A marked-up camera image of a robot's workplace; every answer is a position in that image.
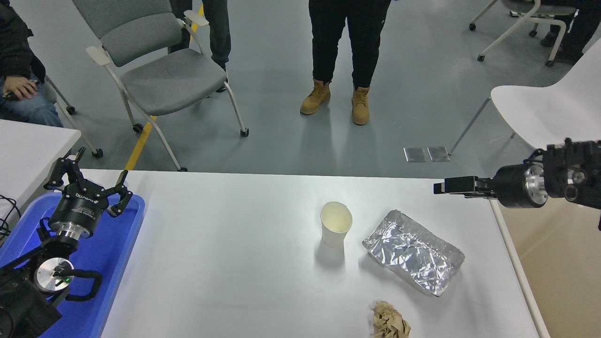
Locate white-framed wheeled office chair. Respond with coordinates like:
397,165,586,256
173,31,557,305
469,0,583,67

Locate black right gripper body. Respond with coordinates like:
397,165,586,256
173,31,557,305
491,164,529,208

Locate large pale bin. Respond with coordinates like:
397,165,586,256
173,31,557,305
487,197,601,338

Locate white moulded plastic chair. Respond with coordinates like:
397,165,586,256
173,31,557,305
448,38,601,156

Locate thin black cable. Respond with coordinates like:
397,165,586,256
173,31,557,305
0,194,22,245

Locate grey-legged chair with casters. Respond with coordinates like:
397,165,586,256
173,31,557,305
28,73,104,159

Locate person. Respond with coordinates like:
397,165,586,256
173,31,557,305
0,0,64,128
540,0,601,65
300,0,392,126
168,0,231,93

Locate blue plastic tray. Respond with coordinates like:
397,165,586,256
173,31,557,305
0,192,146,338

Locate tan paper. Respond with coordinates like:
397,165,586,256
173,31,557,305
371,300,411,338

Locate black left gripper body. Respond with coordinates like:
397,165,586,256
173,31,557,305
49,185,110,235

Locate silver foil tray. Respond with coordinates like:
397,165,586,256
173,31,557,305
362,209,465,297

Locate person's hand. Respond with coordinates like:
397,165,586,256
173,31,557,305
2,76,39,101

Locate cream paper cup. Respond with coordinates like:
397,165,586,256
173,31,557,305
320,201,354,248

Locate small dark handheld device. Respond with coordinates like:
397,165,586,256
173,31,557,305
1,80,40,100

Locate white side table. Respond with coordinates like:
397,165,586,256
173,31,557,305
0,119,82,221

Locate grey padded chair, white armrests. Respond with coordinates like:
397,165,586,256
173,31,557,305
71,0,250,172

